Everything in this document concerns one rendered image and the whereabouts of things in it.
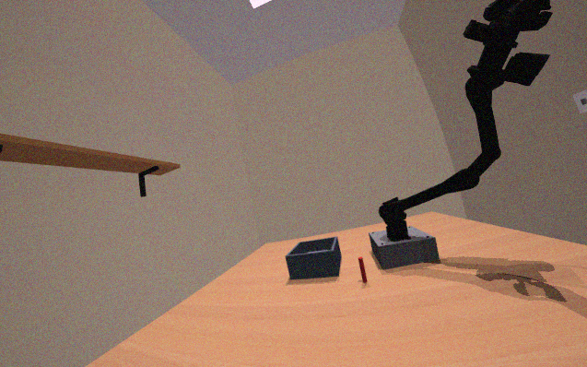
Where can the dark red peg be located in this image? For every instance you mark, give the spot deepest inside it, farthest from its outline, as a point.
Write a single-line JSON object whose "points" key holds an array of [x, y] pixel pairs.
{"points": [[363, 273]]}

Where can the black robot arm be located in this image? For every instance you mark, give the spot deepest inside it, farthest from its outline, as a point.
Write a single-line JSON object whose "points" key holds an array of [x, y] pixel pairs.
{"points": [[486, 76]]}

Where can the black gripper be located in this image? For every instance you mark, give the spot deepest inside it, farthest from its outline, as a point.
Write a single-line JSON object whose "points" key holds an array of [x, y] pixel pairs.
{"points": [[514, 16]]}

